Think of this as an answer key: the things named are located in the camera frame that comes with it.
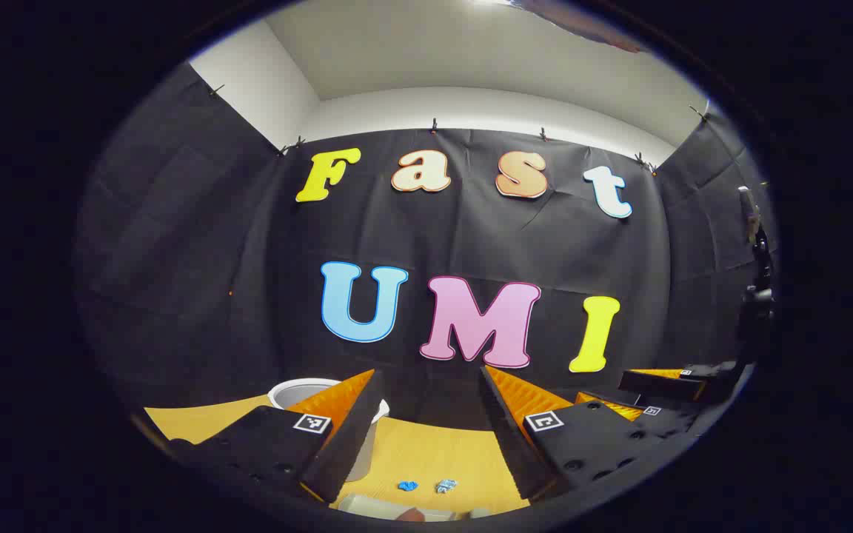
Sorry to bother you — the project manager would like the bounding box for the white garbage bin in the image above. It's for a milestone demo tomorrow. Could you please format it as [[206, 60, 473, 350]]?
[[267, 378, 390, 482]]

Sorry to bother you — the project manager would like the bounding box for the grey dustpan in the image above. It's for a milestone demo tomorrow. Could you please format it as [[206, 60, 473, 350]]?
[[338, 494, 494, 521]]

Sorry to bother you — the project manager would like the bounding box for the wooden desktop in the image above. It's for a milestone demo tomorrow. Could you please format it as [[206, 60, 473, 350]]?
[[144, 395, 531, 519]]

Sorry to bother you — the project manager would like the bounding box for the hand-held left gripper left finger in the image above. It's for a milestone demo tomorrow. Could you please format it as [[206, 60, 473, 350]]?
[[167, 369, 390, 506]]

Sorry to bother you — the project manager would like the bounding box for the row of black cloth clips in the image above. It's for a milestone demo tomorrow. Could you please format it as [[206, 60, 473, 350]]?
[[208, 84, 710, 177]]

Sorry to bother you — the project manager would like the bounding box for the black backdrop cloth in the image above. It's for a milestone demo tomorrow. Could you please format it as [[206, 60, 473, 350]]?
[[75, 63, 775, 430]]

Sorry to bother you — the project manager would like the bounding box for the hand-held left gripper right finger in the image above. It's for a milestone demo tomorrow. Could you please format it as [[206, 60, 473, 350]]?
[[478, 364, 684, 503]]

